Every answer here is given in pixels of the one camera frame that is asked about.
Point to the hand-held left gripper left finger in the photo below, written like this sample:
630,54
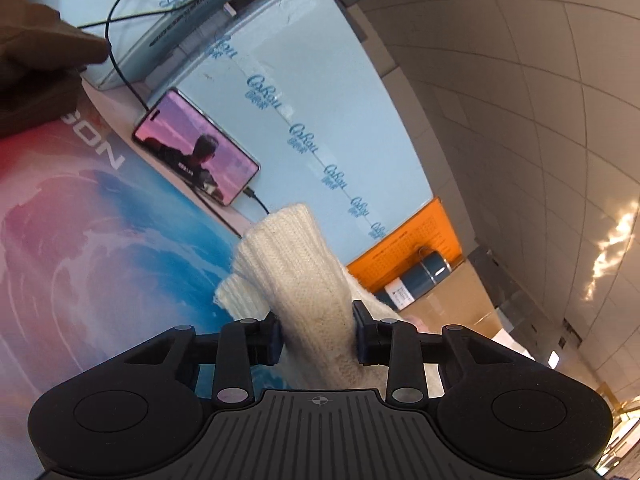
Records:
275,342

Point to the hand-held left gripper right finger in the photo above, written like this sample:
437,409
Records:
361,342

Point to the white knit sweater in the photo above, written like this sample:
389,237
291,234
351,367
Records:
300,270

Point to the dark blue vacuum bottle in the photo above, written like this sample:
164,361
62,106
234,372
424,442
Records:
420,277

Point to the brown cardboard box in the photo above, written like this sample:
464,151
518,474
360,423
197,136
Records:
450,305

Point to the orange printed box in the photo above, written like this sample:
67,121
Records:
400,250

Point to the blue and pink desk mat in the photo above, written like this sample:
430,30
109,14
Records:
100,260

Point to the smartphone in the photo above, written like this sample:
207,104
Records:
190,135

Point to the large light blue carton box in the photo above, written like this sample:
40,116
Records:
300,85

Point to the dark brown cloth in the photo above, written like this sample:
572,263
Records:
40,60

